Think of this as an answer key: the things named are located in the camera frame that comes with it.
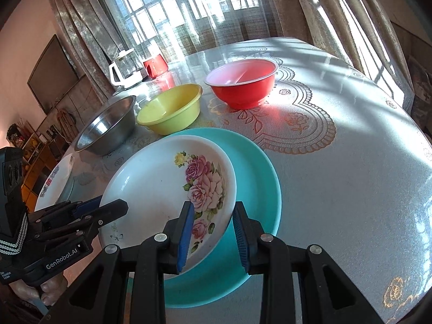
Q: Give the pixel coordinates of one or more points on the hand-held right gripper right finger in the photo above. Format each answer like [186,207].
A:
[241,236]

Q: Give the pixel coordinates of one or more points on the red plastic bowl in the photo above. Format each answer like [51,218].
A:
[243,91]

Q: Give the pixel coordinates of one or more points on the white rose-print plate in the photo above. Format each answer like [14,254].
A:
[152,182]

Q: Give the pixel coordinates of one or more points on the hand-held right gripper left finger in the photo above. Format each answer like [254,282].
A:
[185,236]

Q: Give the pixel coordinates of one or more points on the barred window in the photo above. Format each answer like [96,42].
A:
[175,3]

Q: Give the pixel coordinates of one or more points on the stainless steel bowl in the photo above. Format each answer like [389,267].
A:
[108,131]

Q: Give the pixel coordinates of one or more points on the wall-mounted television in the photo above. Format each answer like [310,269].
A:
[50,74]

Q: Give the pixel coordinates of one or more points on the white electric kettle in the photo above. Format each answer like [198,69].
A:
[116,74]

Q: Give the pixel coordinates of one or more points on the sheer white curtain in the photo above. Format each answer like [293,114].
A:
[236,30]

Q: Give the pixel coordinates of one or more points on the white plate with red pattern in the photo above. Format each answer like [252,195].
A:
[54,182]

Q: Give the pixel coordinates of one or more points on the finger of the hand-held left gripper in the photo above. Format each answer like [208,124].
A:
[86,206]
[108,211]

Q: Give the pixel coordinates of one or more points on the wooden frame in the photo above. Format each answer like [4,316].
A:
[64,119]

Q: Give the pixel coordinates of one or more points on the red mug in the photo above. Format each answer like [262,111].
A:
[157,65]

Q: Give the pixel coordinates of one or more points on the yellow wooden cabinet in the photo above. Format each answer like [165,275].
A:
[33,162]

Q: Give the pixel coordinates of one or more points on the beige patterned curtain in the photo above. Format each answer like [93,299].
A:
[337,17]
[77,23]

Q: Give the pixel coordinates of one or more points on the teal plate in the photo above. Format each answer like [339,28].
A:
[256,182]

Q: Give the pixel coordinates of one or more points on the yellow plate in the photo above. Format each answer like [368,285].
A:
[168,111]

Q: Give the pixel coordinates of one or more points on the person's left hand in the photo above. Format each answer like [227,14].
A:
[50,293]

